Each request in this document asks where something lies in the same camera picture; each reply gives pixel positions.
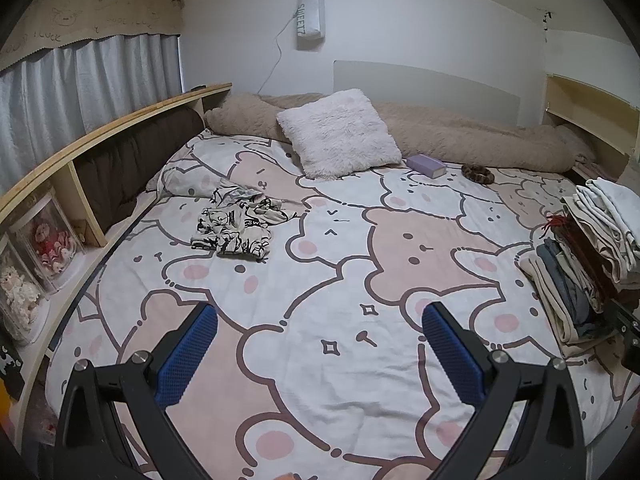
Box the bear printed bed sheet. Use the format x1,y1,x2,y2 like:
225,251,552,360
47,127,636,480

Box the stack of folded clothes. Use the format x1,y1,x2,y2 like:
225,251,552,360
519,178,640,358

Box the purple book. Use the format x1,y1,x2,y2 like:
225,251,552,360
405,154,447,179

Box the clear box with red doll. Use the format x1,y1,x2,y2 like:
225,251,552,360
15,190,86,293

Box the beige curtain valance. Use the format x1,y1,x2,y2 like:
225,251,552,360
0,0,185,71

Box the white black printed shorts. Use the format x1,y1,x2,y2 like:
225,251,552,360
191,186,301,262

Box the brown scrunchie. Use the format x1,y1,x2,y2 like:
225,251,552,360
461,163,495,184

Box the grey curtain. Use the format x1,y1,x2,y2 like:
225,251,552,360
0,32,182,193

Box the white hanging bag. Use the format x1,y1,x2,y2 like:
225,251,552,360
296,0,327,52

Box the cream wooden shelf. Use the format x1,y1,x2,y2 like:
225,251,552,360
542,74,640,181

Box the white fluffy pillow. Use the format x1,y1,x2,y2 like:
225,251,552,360
276,88,403,181

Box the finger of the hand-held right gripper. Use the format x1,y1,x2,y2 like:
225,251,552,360
606,299,640,345

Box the white wall panel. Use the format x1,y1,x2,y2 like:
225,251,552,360
333,60,521,126

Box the clear box with white dolls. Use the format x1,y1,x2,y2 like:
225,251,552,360
0,240,51,346

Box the white cable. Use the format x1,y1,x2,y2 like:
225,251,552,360
260,7,301,96

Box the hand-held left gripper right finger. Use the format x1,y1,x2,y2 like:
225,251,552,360
421,301,587,480

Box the wooden headboard shelf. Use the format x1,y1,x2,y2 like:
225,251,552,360
0,82,233,411

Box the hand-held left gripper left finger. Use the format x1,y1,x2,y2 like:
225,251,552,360
52,301,221,480

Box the brown cushion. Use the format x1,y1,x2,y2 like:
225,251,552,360
75,107,206,246

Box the bear printed pillow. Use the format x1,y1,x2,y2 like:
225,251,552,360
145,162,266,198

